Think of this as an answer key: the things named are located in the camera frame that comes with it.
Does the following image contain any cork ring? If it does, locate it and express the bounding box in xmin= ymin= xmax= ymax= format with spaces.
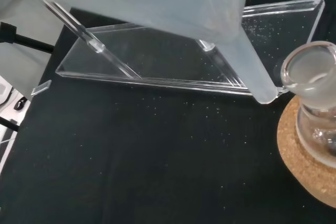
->
xmin=276 ymin=94 xmax=336 ymax=209

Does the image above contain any clear acrylic funnel stand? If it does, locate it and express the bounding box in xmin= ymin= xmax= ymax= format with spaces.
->
xmin=41 ymin=0 xmax=326 ymax=97

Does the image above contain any black camera tripod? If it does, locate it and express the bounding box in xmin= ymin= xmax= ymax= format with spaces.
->
xmin=0 ymin=21 xmax=56 ymax=132

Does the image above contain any clear glass round-bottom flask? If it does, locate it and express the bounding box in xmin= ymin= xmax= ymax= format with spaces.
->
xmin=280 ymin=40 xmax=336 ymax=170

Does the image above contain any black cloth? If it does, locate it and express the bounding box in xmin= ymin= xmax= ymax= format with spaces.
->
xmin=0 ymin=0 xmax=336 ymax=224

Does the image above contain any clear cloth clip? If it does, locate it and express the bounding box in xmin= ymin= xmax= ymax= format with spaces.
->
xmin=30 ymin=80 xmax=52 ymax=97

